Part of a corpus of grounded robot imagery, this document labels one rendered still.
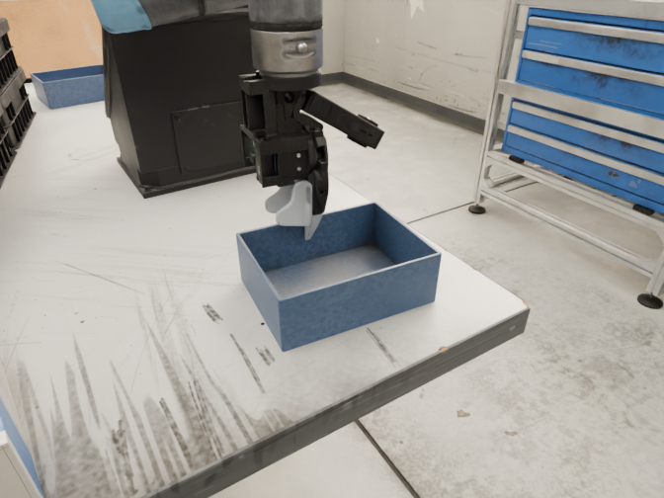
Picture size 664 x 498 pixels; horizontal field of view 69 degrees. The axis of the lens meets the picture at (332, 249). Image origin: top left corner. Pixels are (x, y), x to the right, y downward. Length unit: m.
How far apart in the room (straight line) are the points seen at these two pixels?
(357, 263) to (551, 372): 1.05
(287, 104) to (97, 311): 0.33
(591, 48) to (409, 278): 1.53
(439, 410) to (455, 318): 0.84
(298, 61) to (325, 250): 0.26
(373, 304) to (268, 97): 0.25
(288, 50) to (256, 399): 0.34
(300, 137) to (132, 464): 0.35
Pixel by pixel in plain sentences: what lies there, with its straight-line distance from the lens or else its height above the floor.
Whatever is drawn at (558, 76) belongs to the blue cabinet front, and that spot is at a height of 0.67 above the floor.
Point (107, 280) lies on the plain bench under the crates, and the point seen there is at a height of 0.70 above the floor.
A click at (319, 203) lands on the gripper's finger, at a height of 0.81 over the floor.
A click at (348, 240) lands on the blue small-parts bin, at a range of 0.67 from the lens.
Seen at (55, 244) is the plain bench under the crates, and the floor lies 0.70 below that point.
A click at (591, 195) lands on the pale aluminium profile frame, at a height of 0.30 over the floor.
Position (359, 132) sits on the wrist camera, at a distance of 0.58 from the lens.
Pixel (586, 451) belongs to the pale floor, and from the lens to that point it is 1.45.
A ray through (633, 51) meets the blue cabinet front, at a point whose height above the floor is 0.79.
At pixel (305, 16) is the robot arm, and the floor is 1.01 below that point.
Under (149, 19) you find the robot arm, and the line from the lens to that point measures 0.60.
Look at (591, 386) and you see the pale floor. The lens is 1.61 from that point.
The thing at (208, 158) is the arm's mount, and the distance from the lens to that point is 0.90.
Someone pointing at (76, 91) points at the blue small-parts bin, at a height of 0.74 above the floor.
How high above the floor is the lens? 1.07
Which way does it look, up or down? 32 degrees down
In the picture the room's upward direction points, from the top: straight up
